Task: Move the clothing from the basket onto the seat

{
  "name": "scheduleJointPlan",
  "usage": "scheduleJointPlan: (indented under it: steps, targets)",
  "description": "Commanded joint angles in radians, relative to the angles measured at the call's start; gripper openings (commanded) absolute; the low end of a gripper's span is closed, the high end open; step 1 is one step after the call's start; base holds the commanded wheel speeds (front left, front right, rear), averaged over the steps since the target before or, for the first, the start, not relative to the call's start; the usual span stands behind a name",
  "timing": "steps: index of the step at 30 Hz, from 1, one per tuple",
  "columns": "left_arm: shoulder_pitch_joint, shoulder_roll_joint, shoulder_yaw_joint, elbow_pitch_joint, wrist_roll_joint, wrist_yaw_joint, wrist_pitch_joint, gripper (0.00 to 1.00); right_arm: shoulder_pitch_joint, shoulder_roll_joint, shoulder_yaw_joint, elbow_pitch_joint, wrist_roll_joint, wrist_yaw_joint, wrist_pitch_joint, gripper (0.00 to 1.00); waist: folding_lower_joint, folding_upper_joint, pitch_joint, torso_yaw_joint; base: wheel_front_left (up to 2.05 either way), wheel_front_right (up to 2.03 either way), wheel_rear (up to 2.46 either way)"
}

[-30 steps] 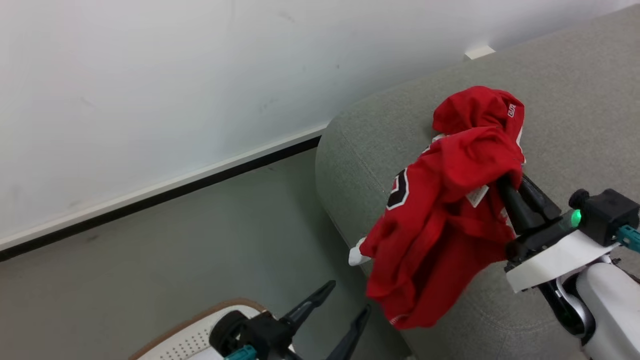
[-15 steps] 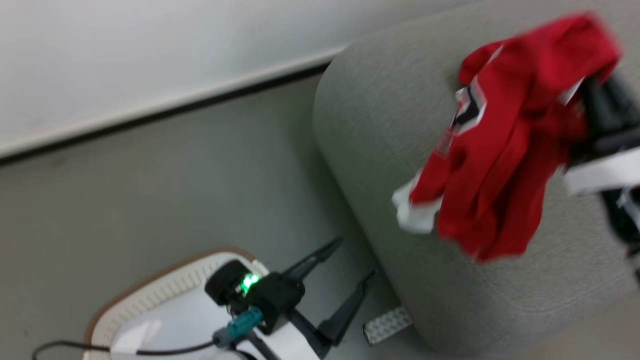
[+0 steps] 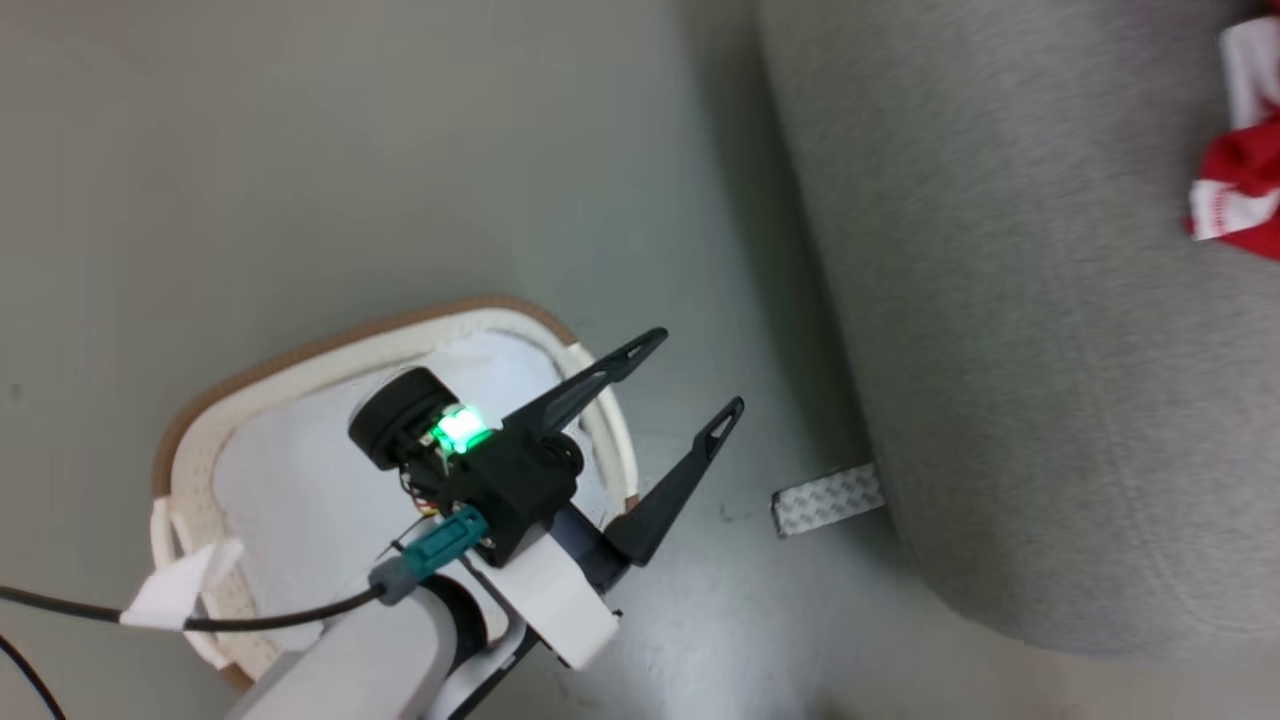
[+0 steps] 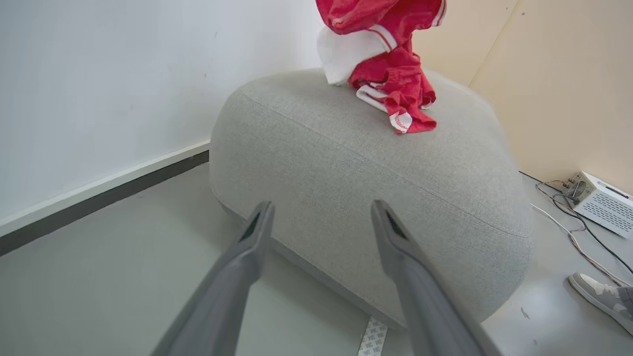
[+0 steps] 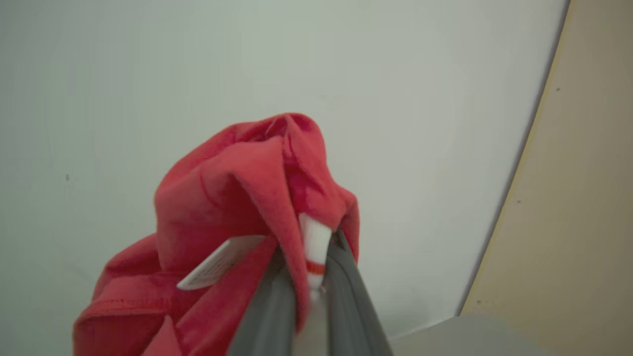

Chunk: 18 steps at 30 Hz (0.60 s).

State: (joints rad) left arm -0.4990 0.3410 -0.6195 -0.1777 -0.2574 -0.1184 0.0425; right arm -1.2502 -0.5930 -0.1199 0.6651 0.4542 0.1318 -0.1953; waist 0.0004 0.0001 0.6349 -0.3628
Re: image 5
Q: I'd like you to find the red garment with white stripe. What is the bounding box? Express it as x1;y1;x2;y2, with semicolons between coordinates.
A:
73;112;361;356

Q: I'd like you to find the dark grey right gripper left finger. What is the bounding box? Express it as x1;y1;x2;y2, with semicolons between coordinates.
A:
226;246;298;356

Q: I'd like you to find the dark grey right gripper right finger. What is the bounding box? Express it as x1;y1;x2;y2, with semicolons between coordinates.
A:
323;229;395;356

